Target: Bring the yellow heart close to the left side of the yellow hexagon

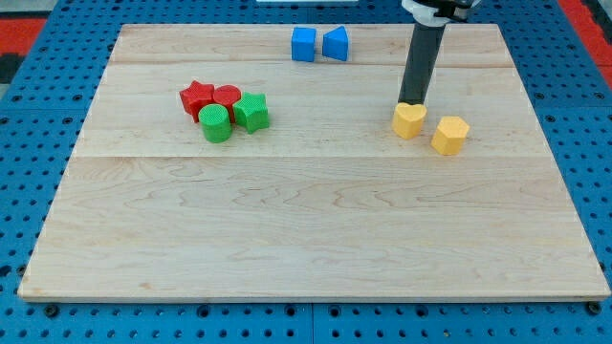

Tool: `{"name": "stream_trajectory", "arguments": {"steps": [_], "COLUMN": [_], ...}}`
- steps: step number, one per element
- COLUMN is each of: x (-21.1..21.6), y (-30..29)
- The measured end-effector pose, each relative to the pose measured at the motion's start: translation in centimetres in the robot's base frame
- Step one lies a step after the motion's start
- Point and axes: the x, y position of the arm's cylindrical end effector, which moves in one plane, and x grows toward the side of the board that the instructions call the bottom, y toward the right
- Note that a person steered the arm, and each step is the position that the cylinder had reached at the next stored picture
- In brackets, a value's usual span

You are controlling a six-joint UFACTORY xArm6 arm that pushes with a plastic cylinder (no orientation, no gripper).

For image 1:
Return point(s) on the red star block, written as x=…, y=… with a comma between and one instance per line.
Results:
x=195, y=97

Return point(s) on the green star block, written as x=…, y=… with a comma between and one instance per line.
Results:
x=251, y=112

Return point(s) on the green cylinder block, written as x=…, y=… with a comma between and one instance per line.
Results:
x=215, y=123

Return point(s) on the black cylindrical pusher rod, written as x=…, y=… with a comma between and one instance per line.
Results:
x=421, y=58

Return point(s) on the red cylinder block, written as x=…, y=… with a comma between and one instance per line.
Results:
x=227, y=95

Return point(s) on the blue cube block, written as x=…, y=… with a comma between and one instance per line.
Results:
x=303, y=43

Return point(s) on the yellow heart block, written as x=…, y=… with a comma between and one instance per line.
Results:
x=408, y=120

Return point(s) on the yellow hexagon block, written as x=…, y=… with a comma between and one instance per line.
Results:
x=450, y=136

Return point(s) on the wooden board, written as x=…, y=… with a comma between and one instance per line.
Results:
x=325, y=205

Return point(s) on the blue triangle block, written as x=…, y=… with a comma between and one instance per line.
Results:
x=336, y=43

